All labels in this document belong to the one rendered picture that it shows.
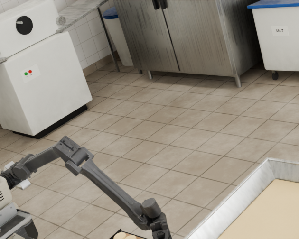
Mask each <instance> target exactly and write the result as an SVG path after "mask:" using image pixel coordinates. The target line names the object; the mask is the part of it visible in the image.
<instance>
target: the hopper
mask: <svg viewBox="0 0 299 239"><path fill-rule="evenodd" d="M183 239H299V162H297V161H290V160H284V159H278V158H272V157H266V158H265V159H264V160H263V161H262V162H261V163H260V164H259V165H258V166H257V167H256V168H255V169H254V170H253V171H252V172H251V173H250V174H249V175H248V176H247V177H246V178H244V179H243V180H242V181H241V182H240V183H239V184H238V185H237V186H236V187H235V188H234V189H233V190H232V191H231V192H230V193H229V194H228V195H227V196H226V197H225V198H224V199H223V200H222V201H221V202H220V203H219V204H218V205H217V206H216V207H215V208H214V209H213V210H212V211H211V212H210V213H209V214H208V215H207V216H206V217H205V218H204V219H202V220H201V221H200V222H199V223H198V224H197V225H196V226H195V227H194V228H193V229H192V230H191V231H190V232H189V233H188V234H187V235H186V236H185V237H184V238H183Z"/></svg>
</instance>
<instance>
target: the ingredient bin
mask: <svg viewBox="0 0 299 239"><path fill-rule="evenodd" d="M247 8H248V9H252V13H253V18H254V22H255V26H256V31H257V35H258V40H259V44H260V48H261V53H262V58H263V63H264V67H265V69H266V70H272V79H273V80H277V79H278V77H279V75H278V73H277V71H299V0H261V1H258V2H256V3H253V4H251V5H248V6H247ZM276 70H277V71H276Z"/></svg>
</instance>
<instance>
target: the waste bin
mask: <svg viewBox="0 0 299 239"><path fill-rule="evenodd" d="M102 17H103V18H104V20H105V22H106V25H107V27H108V30H109V32H110V34H111V37H112V40H113V42H114V45H115V47H116V50H117V52H118V55H119V57H120V60H121V62H122V65H124V66H134V65H133V62H132V59H131V55H130V52H129V49H128V46H127V43H126V40H125V37H124V33H123V30H122V27H121V24H120V21H119V18H118V14H117V11H116V8H115V6H114V7H112V8H110V9H108V10H106V11H105V12H104V13H103V14H102Z"/></svg>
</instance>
